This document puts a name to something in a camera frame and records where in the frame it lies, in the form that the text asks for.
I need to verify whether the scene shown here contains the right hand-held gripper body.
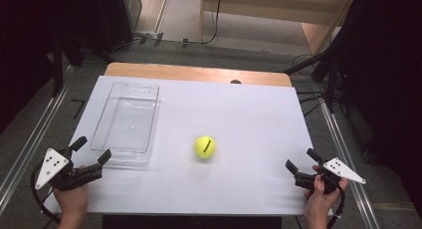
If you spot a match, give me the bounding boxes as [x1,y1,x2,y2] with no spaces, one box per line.
[293,156,367,195]

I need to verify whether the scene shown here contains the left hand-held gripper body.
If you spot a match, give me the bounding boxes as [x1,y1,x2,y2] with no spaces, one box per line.
[34,145,104,192]

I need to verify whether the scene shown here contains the clear plastic tray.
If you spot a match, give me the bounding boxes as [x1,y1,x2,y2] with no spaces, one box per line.
[90,82,161,165]

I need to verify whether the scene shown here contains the yellow tennis ball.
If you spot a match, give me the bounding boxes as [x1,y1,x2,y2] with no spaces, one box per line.
[193,134,217,159]

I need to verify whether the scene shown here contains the person's right hand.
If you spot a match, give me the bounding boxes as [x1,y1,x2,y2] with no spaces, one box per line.
[303,164,350,221]

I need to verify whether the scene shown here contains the person's left hand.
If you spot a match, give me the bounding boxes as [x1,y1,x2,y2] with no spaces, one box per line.
[53,164,91,221]

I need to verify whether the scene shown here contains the black metal stand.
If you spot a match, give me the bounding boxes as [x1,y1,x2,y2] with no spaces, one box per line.
[49,31,117,99]
[283,0,361,115]

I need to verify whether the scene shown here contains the wooden table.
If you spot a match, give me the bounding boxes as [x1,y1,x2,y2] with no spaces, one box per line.
[104,62,294,89]

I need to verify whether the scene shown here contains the black cabinet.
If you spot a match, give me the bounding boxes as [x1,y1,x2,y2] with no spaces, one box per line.
[95,0,134,54]

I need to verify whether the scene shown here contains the beige wooden furniture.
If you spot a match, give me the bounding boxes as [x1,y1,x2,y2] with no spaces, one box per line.
[198,0,358,57]

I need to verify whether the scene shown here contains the aluminium floor rail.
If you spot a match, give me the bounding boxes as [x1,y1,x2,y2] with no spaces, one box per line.
[0,65,75,217]
[317,99,381,229]

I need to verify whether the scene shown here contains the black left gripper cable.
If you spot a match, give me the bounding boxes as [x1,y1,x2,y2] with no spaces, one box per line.
[30,162,63,225]

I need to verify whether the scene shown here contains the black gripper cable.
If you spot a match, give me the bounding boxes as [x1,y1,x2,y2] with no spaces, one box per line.
[30,162,63,225]
[326,185,346,229]

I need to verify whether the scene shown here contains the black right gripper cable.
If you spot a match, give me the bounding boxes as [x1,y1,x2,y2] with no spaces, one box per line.
[326,185,346,229]

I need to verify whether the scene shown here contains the black floor cables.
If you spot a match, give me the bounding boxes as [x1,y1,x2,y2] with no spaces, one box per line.
[292,54,327,118]

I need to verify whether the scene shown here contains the black hanging cable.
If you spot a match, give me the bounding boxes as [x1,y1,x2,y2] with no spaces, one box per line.
[200,0,223,46]

